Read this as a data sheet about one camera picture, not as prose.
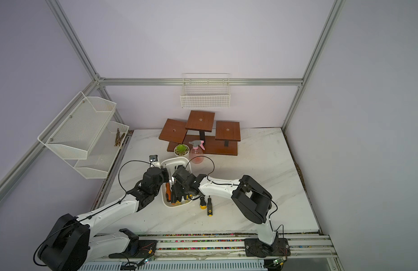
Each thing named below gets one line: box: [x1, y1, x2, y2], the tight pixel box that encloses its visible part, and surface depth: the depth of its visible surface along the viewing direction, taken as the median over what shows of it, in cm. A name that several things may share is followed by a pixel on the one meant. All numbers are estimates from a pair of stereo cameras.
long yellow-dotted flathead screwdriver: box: [207, 195, 213, 217], surface depth 86 cm
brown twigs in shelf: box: [114, 127, 126, 147], surface depth 100 cm
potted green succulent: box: [173, 143, 190, 160], surface depth 100 cm
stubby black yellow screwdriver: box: [199, 196, 207, 210], surface depth 87 cm
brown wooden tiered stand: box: [158, 110, 242, 156], surface depth 101 cm
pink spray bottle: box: [188, 140, 206, 165], surface depth 97 cm
